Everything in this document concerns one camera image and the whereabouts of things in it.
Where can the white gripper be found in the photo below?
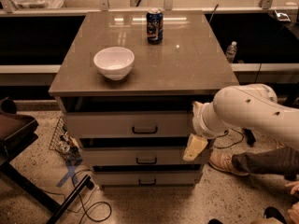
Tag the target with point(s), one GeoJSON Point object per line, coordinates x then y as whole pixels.
{"type": "Point", "coordinates": [199, 121]}

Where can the grey top drawer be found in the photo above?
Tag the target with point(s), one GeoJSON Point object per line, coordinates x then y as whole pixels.
{"type": "Point", "coordinates": [128, 124]}

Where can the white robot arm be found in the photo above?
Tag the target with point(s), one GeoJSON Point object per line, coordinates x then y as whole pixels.
{"type": "Point", "coordinates": [253, 107]}

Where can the grey drawer cabinet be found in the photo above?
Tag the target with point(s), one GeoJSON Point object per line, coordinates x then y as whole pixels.
{"type": "Point", "coordinates": [187, 66]}

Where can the grey middle drawer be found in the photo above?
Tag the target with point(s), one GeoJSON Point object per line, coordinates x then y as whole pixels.
{"type": "Point", "coordinates": [139, 156]}

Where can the person's hand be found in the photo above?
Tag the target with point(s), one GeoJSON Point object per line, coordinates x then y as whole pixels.
{"type": "Point", "coordinates": [294, 210]}

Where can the tan shoe near cabinet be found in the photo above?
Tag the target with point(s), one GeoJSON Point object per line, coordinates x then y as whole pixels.
{"type": "Point", "coordinates": [223, 163]}

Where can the clear plastic water bottle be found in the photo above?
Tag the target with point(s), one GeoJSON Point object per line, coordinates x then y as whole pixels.
{"type": "Point", "coordinates": [231, 52]}

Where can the person's trousered leg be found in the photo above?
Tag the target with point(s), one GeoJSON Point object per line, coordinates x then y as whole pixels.
{"type": "Point", "coordinates": [280, 161]}

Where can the white bowl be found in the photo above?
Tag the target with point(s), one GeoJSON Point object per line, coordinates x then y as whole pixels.
{"type": "Point", "coordinates": [114, 63]}

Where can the blue soda can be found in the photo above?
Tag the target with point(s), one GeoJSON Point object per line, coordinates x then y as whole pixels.
{"type": "Point", "coordinates": [155, 26]}

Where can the black metal stand leg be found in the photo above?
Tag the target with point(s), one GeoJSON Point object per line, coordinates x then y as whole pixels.
{"type": "Point", "coordinates": [56, 209]}

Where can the wire basket with items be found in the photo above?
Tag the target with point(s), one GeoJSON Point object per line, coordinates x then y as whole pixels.
{"type": "Point", "coordinates": [63, 144]}

